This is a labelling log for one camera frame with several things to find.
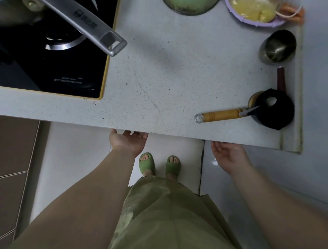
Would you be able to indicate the person's right hand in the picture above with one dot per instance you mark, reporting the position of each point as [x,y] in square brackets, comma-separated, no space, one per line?
[229,156]

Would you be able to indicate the person's left hand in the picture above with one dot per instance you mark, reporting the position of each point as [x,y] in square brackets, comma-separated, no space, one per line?
[128,143]

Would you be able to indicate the person's right fingers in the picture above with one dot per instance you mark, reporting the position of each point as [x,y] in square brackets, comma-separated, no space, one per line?
[216,147]

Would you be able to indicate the person's left thumb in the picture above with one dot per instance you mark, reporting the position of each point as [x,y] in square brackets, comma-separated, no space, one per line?
[113,131]

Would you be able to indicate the person's left forearm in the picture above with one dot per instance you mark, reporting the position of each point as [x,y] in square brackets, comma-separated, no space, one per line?
[84,200]

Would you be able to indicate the person's right forearm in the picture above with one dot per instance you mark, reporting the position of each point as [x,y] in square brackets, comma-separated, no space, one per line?
[279,205]

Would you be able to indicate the green left slipper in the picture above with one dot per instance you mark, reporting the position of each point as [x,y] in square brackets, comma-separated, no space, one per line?
[146,164]

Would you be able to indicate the green slipper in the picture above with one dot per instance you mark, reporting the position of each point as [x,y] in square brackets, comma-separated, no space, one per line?
[173,168]
[146,164]

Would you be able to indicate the green right slipper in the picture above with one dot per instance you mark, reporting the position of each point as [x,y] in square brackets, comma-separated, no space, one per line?
[173,168]

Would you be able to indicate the tan round lid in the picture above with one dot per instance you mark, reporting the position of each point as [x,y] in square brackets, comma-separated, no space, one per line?
[254,98]

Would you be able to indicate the green skirt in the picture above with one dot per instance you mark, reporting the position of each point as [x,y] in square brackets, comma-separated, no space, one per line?
[169,218]

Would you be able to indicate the black glass gas stove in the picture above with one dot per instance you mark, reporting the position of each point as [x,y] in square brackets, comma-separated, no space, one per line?
[51,69]

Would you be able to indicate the brown cabinet drawers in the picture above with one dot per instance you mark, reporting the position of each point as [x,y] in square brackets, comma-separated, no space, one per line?
[15,174]

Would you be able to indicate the steel cup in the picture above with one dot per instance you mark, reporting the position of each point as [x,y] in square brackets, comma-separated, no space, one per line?
[278,47]

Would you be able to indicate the purple plate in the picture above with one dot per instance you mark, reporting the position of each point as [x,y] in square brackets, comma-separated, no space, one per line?
[256,21]

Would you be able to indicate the bag of yellow food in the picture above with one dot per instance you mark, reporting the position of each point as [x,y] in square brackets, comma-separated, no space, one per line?
[253,10]

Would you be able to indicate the green bowl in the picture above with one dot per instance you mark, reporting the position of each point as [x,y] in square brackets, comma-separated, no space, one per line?
[191,5]

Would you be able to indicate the orange carrots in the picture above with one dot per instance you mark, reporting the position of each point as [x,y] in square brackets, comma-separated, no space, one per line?
[294,14]

